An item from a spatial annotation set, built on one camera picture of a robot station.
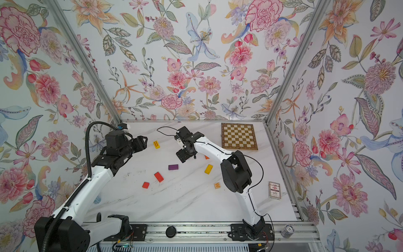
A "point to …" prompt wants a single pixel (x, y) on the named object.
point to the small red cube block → (145, 185)
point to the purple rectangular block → (173, 167)
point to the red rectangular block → (159, 177)
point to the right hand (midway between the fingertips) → (186, 152)
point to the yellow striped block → (156, 145)
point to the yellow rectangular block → (208, 169)
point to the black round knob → (170, 231)
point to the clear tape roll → (287, 231)
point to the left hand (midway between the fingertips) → (146, 137)
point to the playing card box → (274, 190)
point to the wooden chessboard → (238, 136)
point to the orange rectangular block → (207, 157)
